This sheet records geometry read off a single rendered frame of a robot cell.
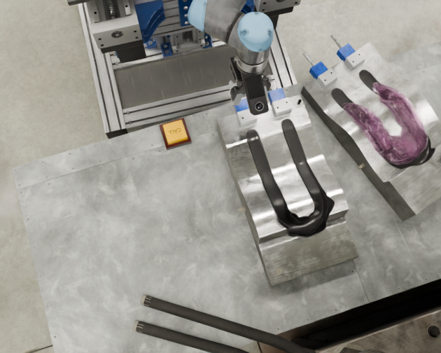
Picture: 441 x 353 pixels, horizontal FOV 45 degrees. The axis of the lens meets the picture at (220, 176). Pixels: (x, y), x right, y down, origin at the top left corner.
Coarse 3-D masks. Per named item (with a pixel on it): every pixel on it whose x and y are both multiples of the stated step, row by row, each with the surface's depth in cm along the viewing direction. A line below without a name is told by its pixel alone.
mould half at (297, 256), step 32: (224, 128) 157; (256, 128) 157; (288, 160) 155; (320, 160) 155; (256, 192) 151; (288, 192) 149; (256, 224) 145; (288, 256) 150; (320, 256) 150; (352, 256) 151
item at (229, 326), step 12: (144, 300) 150; (156, 300) 149; (168, 312) 148; (180, 312) 146; (192, 312) 146; (204, 324) 145; (216, 324) 143; (228, 324) 143; (240, 324) 143; (252, 336) 141; (264, 336) 140
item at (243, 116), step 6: (240, 102) 157; (246, 102) 157; (234, 108) 159; (240, 108) 157; (246, 108) 157; (240, 114) 155; (246, 114) 155; (240, 120) 154; (246, 120) 154; (252, 120) 155; (240, 126) 157
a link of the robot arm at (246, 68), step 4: (236, 56) 126; (268, 56) 123; (236, 60) 124; (240, 60) 123; (240, 64) 124; (244, 64) 123; (260, 64) 122; (264, 64) 124; (240, 68) 126; (244, 68) 124; (248, 68) 124; (252, 68) 123; (256, 68) 123; (260, 68) 124; (248, 72) 126; (252, 72) 125; (256, 72) 126
